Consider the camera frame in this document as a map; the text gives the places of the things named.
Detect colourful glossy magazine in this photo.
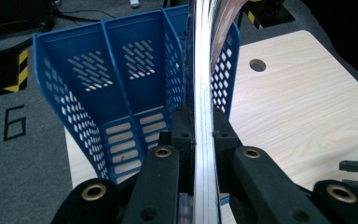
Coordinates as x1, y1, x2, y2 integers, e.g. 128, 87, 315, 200
178, 0, 250, 224

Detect black floor cables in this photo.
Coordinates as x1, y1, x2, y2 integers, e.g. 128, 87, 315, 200
53, 8, 117, 26

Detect blue plastic file rack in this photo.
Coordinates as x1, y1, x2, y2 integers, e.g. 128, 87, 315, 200
32, 4, 242, 188

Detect black stand base striped edge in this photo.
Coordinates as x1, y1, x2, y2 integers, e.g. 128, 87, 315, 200
241, 0, 296, 31
0, 48, 30, 102

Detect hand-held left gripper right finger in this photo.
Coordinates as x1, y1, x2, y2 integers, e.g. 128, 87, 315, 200
213, 107, 243, 194

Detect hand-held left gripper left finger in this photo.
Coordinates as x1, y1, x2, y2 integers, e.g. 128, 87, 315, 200
158, 105, 197, 194

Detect dark equipment cabinet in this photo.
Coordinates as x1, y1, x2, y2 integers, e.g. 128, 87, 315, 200
0, 0, 58, 46

